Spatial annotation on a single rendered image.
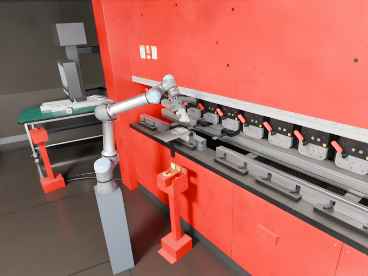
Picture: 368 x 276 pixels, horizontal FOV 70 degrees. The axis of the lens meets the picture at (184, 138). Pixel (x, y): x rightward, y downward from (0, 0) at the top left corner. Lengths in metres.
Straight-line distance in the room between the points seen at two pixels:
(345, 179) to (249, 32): 1.07
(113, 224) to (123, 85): 1.47
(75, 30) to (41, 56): 2.66
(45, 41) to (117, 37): 2.76
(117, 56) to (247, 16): 1.57
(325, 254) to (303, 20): 1.24
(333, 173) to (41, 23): 4.94
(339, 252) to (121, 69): 2.41
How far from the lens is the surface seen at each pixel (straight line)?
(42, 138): 3.53
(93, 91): 3.41
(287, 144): 1.65
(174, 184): 2.02
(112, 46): 2.86
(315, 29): 1.48
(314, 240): 1.72
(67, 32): 2.88
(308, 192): 1.73
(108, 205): 2.06
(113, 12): 2.88
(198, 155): 2.19
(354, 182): 1.88
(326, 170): 1.93
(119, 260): 2.43
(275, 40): 1.59
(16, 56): 5.54
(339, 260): 1.71
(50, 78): 5.54
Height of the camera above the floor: 1.88
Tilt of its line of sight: 23 degrees down
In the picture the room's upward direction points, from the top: 3 degrees counter-clockwise
